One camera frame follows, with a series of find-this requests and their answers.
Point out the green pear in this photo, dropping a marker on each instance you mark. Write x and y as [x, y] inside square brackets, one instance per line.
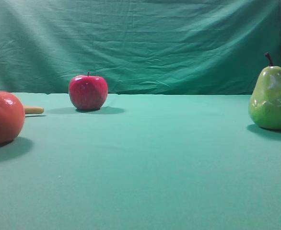
[264, 106]

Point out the green table cloth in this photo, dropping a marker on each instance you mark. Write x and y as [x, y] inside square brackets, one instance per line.
[142, 162]

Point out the red apple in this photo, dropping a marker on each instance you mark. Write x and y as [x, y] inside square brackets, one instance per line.
[88, 92]

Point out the green backdrop cloth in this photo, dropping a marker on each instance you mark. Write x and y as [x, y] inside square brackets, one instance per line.
[138, 46]

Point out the red-orange tomato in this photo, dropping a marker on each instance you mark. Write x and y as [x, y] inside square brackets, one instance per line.
[12, 117]

